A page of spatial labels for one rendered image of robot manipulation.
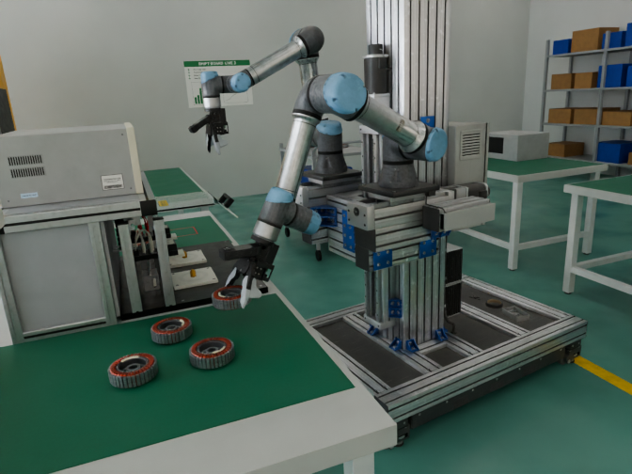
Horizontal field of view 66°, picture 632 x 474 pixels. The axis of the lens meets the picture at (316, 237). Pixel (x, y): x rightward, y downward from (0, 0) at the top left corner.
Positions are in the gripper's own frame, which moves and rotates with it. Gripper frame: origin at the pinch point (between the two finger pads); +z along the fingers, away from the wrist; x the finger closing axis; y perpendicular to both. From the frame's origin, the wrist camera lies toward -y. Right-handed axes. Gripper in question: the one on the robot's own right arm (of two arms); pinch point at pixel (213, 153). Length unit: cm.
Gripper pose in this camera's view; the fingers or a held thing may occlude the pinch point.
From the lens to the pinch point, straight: 227.7
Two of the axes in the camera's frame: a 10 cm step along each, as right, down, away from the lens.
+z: 0.5, 9.6, 2.8
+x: -5.0, -2.2, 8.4
